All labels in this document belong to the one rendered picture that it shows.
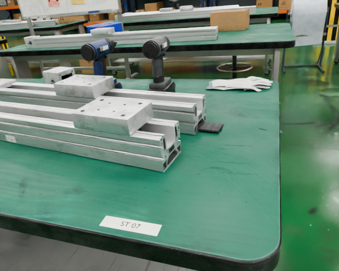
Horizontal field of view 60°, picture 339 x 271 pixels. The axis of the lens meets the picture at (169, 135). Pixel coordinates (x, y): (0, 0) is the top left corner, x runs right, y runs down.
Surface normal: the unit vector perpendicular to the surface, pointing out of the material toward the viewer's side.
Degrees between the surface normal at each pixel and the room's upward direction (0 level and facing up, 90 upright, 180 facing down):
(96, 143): 90
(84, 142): 90
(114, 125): 90
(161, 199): 0
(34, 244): 0
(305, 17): 100
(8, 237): 0
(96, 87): 90
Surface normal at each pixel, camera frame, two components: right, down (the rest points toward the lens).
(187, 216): -0.09, -0.89
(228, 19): -0.39, 0.43
